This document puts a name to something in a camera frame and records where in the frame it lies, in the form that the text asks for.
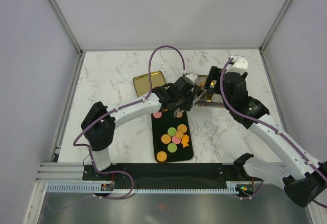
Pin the orange flower cookie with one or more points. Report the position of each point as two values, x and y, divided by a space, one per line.
179 134

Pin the green round cookie upper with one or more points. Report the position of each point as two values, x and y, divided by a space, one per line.
171 131

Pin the green round cookie lower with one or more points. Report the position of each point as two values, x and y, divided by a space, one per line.
172 148

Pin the cookie tin box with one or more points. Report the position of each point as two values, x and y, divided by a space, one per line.
207 100

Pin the black cookie tray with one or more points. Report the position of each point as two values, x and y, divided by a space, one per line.
171 137

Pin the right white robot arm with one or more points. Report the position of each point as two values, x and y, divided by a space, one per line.
300 175

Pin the right aluminium frame post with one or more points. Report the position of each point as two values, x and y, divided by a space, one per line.
282 12

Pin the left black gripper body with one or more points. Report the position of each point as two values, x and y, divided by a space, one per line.
185 103

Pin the white slotted cable duct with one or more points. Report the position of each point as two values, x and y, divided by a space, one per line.
97 188

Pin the aluminium frame post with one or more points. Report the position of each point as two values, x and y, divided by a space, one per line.
282 12
60 16

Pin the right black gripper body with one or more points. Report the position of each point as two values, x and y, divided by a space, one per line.
214 74

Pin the green round cookie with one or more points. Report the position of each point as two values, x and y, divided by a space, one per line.
172 148
171 131

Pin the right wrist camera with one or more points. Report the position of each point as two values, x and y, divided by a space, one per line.
238 64

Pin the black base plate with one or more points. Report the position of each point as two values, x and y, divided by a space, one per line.
170 175

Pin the left aluminium frame post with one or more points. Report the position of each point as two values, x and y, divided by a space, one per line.
60 16

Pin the pink round cookie top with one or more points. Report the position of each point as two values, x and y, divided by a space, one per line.
157 115

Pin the orange round cookie bottom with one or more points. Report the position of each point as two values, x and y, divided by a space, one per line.
161 156

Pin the orange round cookie left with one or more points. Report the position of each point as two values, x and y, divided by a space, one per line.
166 138

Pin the pink round cookie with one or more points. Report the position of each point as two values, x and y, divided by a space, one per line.
176 140
157 115

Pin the orange fish cookie lower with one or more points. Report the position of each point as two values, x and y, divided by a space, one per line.
185 141

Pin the gold tin lid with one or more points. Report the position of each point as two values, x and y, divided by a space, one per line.
142 83

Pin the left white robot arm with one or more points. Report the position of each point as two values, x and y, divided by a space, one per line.
99 124

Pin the pink round cookie lower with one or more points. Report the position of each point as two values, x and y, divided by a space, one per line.
176 140

